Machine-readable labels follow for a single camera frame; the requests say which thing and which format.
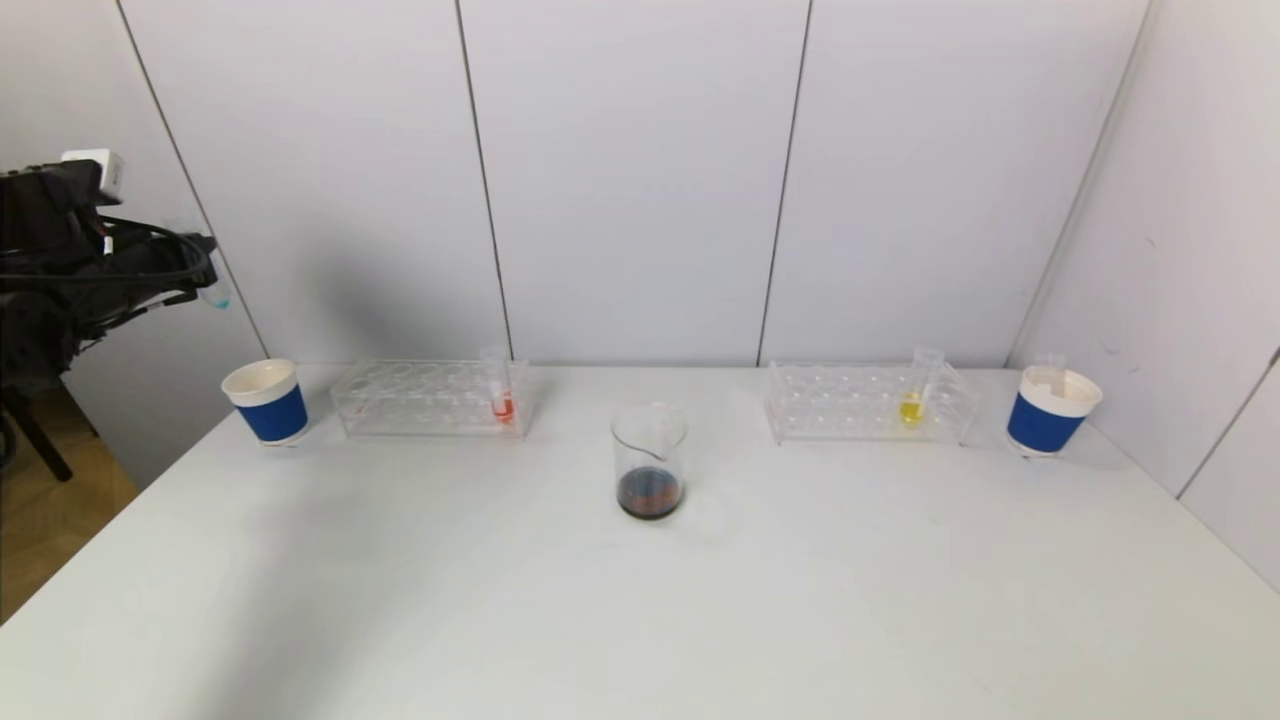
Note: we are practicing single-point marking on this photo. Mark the clear glass beaker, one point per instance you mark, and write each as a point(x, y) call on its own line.
point(650, 490)

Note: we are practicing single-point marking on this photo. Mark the test tube with yellow liquid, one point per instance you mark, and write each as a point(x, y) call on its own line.
point(910, 408)

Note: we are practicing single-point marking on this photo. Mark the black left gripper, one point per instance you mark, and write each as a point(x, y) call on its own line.
point(200, 254)

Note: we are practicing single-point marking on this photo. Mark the test tube with blue liquid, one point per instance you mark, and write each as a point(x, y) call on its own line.
point(215, 292)

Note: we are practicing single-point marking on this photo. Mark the test tube with red liquid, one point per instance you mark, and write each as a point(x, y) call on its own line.
point(502, 408)
point(1050, 372)

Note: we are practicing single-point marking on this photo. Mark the clear acrylic test tube rack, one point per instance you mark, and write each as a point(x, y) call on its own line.
point(850, 410)
point(445, 405)

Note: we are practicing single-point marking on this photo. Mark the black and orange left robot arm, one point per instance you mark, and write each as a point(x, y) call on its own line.
point(40, 300)

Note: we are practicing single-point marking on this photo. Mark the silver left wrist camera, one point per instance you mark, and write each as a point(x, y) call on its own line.
point(98, 172)

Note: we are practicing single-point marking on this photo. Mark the black chair frame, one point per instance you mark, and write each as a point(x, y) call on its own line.
point(40, 445)

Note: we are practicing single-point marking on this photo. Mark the blue and white paper cup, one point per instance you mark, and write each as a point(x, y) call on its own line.
point(1045, 420)
point(272, 415)

